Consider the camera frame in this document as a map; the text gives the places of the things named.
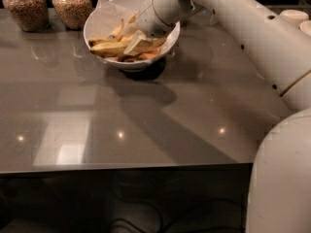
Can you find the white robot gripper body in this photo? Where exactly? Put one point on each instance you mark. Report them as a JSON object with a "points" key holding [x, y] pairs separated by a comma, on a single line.
{"points": [[148, 20]]}

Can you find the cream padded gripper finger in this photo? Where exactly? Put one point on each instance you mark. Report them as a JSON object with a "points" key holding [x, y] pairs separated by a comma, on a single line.
{"points": [[133, 18], [138, 43]]}

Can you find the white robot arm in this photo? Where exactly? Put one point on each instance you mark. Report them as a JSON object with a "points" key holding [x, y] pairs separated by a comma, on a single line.
{"points": [[279, 199]]}

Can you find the orange-yellow banana behind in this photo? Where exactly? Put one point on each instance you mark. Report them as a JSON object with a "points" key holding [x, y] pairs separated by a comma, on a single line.
{"points": [[127, 38]]}

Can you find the orange banana underneath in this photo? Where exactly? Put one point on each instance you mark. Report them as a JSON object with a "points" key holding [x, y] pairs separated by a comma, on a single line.
{"points": [[139, 57]]}

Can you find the small yellow banana left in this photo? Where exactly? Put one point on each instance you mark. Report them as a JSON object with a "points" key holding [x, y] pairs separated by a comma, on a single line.
{"points": [[114, 36]]}

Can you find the white ceramic bowl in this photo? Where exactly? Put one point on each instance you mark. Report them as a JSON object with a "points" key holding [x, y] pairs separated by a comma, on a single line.
{"points": [[140, 65]]}

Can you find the white paper bowl liner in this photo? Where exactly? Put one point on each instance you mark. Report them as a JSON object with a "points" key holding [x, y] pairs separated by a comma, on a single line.
{"points": [[107, 15]]}

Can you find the glass jar of grains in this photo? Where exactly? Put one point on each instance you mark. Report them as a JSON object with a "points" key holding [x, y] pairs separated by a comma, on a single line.
{"points": [[73, 13], [29, 15]]}

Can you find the leftmost glass jar of grains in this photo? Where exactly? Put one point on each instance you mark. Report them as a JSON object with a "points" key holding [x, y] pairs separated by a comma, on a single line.
{"points": [[29, 15]]}

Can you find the stack of white paper bowls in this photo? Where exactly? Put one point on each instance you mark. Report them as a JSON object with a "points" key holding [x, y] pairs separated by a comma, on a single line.
{"points": [[294, 17]]}

